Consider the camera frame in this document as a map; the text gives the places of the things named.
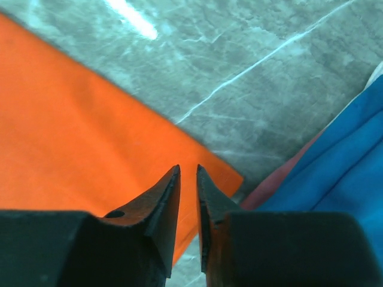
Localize blue folded t shirt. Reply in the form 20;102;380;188
258;77;382;259

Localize orange t shirt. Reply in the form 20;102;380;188
1;15;243;259

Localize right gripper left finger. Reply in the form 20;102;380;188
1;166;181;286

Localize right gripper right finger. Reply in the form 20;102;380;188
197;166;382;286

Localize pink folded t shirt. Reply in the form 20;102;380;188
240;130;324;210

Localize white folded t shirt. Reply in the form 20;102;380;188
365;62;383;88

